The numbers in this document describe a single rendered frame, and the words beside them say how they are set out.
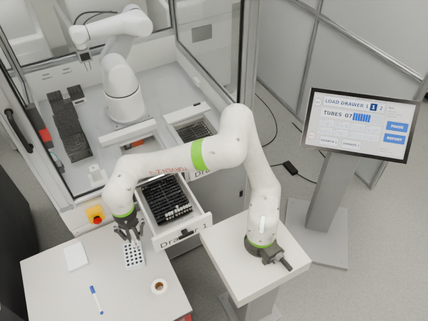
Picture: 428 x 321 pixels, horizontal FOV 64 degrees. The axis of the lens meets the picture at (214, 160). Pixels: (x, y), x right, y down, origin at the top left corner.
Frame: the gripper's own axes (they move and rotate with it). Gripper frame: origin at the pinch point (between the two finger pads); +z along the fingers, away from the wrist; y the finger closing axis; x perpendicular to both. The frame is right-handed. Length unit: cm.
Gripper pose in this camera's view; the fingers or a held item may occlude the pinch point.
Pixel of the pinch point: (135, 240)
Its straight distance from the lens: 160.0
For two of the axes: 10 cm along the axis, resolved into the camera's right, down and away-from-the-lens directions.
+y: -9.6, 2.3, -1.9
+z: 0.2, 6.7, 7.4
